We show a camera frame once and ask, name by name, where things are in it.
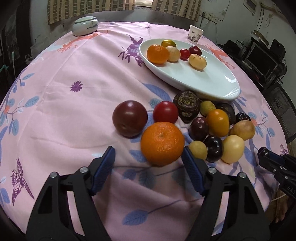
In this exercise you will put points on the large orange mandarin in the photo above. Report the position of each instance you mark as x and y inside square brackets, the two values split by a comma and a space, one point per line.
[157, 54]

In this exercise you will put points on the dark flat persimmon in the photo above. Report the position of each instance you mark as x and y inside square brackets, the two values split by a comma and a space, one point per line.
[228, 109]

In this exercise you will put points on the right striped curtain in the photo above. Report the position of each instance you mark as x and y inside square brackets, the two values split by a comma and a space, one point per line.
[189, 9]

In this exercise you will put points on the wall power strip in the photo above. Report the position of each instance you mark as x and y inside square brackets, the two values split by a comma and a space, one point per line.
[210, 17]

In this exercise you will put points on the orange-yellow tomato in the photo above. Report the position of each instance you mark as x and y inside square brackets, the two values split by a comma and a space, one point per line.
[218, 123]

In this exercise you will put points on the dark purple plum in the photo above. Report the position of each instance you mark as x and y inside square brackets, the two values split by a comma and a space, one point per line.
[198, 129]

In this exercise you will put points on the dark brown mangosteen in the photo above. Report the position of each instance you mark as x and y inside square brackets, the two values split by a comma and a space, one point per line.
[188, 105]

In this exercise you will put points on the patterned paper cup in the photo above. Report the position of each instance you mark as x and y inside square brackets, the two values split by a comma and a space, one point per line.
[194, 34]

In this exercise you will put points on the black cherry fruit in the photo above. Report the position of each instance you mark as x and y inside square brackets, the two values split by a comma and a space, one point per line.
[242, 117]

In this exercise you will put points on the large yellow-green citrus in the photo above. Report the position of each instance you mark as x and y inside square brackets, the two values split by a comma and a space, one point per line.
[166, 43]

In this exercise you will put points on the striped pepino melon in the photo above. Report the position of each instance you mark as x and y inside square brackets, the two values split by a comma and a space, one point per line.
[174, 54]

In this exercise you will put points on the white oval plate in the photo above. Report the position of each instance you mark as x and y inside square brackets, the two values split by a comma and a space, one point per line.
[215, 82]

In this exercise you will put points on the person's left hand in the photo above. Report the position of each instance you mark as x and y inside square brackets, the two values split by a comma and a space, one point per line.
[281, 207]

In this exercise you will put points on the white lidded ceramic jar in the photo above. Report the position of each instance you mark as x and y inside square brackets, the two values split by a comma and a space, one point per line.
[85, 25]

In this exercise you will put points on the dark red plum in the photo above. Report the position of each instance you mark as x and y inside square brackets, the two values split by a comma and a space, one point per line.
[195, 50]
[129, 118]

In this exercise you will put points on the pale yellow round fruit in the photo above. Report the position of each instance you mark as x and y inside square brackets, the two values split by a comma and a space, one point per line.
[233, 149]

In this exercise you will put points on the small olive-green fruit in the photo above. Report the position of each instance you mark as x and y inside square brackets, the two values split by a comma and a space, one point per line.
[206, 107]

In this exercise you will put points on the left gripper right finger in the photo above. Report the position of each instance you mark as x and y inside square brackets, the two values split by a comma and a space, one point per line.
[231, 209]

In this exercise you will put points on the pink floral tablecloth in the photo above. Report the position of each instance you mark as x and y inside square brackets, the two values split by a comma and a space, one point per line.
[115, 135]

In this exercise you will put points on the striped curtain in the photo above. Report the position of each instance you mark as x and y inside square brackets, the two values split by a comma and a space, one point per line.
[189, 9]
[58, 10]

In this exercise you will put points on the yellow pear-like fruit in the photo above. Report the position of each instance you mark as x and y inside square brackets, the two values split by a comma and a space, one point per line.
[244, 129]

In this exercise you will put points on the tan dimpled fruit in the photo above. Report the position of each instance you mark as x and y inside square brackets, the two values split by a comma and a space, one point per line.
[197, 62]

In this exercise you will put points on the dark black plum centre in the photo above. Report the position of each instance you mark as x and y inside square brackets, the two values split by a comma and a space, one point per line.
[214, 148]

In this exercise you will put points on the small red tomato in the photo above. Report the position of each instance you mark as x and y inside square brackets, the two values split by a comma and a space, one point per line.
[185, 53]

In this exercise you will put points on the left striped curtain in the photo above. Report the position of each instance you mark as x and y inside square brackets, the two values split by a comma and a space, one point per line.
[58, 10]

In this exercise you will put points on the computer monitor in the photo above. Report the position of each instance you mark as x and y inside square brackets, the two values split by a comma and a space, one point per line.
[259, 60]

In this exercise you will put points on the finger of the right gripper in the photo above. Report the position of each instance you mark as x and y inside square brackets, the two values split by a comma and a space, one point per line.
[266, 162]
[285, 160]

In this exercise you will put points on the black mesh chair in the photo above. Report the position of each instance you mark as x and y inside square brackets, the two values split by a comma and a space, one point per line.
[283, 108]

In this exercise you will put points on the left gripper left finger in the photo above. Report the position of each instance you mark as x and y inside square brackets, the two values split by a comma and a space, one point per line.
[50, 218]

